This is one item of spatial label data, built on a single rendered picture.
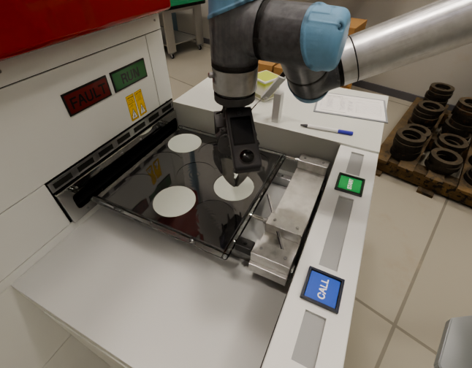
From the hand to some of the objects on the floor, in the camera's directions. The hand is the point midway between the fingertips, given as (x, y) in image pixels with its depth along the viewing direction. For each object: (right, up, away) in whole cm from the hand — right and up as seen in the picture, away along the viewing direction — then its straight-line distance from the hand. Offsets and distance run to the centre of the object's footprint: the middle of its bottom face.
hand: (235, 184), depth 58 cm
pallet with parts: (+176, +26, +168) cm, 245 cm away
